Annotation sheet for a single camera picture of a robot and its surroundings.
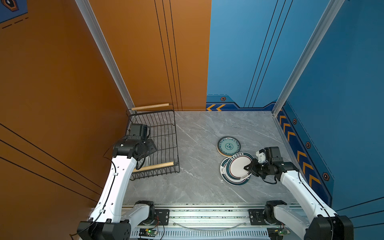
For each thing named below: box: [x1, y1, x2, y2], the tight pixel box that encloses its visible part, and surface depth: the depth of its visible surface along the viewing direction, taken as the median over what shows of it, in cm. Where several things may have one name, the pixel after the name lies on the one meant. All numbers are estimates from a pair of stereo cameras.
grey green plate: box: [217, 136, 241, 156], surface depth 99 cm
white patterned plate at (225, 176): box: [220, 157, 251, 186], surface depth 87 cm
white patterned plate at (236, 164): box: [226, 152, 254, 181], surface depth 89 cm
